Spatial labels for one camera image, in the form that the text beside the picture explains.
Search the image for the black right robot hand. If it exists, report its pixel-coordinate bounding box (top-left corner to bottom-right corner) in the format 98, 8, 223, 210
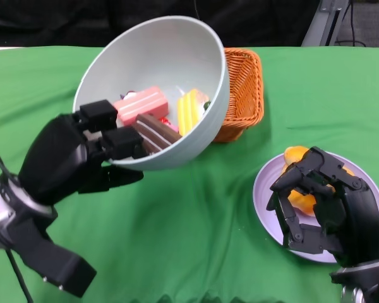
265, 146, 379, 274

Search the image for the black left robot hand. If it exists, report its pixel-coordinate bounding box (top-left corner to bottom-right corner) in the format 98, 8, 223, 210
18, 100, 149, 206

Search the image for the orange white striped bread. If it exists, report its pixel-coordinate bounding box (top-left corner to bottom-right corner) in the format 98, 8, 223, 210
287, 188, 317, 217

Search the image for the plain golden bread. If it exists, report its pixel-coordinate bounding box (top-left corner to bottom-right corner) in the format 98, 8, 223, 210
283, 145, 356, 177

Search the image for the salmon pink cake slice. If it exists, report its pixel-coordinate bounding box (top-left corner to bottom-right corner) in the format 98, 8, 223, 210
113, 86, 170, 126

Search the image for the white chocolate cake slice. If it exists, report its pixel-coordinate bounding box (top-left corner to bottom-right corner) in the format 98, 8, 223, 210
132, 114, 183, 155

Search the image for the magenta pink cake slice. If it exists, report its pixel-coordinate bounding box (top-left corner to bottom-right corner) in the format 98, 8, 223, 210
160, 117, 180, 133

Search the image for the yellow cake slice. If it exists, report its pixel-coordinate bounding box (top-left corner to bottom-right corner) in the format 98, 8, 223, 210
176, 89, 210, 136

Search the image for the grey-green bowl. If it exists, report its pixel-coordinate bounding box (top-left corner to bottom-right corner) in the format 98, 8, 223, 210
73, 15, 230, 171

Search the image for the lavender plate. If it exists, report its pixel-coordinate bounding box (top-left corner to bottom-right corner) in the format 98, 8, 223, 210
252, 150, 379, 263

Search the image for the orange wicker basket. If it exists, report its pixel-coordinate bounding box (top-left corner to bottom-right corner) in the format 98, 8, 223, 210
213, 47, 265, 143

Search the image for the black backdrop curtain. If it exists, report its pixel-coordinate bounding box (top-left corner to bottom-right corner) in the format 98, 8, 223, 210
0, 0, 322, 49

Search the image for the green tablecloth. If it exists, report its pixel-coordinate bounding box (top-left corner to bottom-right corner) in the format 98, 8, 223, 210
0, 45, 379, 303

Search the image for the grey metal stand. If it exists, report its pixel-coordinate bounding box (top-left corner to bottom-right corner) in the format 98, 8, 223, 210
301, 0, 350, 47

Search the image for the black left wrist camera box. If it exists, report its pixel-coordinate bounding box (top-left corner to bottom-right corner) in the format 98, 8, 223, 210
12, 217, 98, 298

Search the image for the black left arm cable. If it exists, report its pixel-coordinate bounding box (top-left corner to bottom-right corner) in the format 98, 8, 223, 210
0, 152, 34, 303

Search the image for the black floor cable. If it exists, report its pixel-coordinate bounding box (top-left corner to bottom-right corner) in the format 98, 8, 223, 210
334, 0, 367, 47

